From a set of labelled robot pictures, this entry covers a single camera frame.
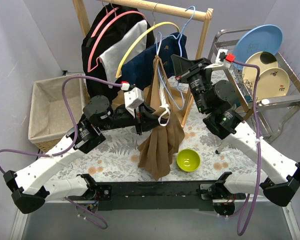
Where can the navy blue denim garment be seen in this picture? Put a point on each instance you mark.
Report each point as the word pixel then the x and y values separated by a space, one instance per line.
pixel 139 71

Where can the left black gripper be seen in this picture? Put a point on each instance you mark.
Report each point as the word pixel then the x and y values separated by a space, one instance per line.
pixel 140 120

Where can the white cloth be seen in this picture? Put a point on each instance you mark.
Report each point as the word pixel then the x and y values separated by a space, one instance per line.
pixel 111 58

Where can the blue wire hanger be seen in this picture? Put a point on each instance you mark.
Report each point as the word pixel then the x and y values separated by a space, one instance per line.
pixel 170 82

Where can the cream plate with flower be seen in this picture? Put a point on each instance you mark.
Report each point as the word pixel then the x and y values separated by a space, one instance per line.
pixel 273 82

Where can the floral tablecloth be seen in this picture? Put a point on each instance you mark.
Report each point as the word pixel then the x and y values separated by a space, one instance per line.
pixel 117 158

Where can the brown skirt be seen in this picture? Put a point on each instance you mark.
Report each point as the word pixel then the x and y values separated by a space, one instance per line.
pixel 156 152

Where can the blue plate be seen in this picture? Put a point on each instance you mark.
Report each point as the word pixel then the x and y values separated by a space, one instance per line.
pixel 264 38

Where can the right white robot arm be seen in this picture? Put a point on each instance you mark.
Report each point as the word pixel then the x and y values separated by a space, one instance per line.
pixel 278 177

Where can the wooden clothes rack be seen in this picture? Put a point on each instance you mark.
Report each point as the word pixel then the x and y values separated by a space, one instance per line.
pixel 171 10

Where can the black garment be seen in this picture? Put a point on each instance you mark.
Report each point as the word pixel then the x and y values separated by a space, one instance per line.
pixel 113 31

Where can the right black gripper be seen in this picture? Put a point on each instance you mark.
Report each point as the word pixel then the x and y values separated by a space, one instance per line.
pixel 190 70

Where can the wicker laundry basket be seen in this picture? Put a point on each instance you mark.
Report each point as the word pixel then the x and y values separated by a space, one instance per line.
pixel 49 118

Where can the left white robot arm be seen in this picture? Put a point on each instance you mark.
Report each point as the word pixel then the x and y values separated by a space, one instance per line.
pixel 33 185

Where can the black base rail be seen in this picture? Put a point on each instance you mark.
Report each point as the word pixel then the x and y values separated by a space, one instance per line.
pixel 160 195

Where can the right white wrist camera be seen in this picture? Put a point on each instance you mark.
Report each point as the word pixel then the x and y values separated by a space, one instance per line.
pixel 223 61

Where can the green bowl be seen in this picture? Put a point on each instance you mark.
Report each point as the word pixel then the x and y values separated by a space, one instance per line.
pixel 188 160

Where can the metal dish rack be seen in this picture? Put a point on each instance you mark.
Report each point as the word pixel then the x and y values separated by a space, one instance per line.
pixel 273 112

